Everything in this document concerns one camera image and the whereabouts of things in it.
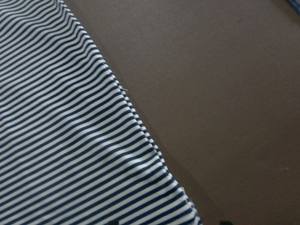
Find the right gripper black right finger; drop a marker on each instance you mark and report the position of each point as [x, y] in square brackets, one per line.
[225, 223]

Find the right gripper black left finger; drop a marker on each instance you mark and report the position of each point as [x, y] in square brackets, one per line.
[114, 223]

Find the blue white striped polo shirt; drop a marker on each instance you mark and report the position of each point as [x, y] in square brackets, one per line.
[73, 150]

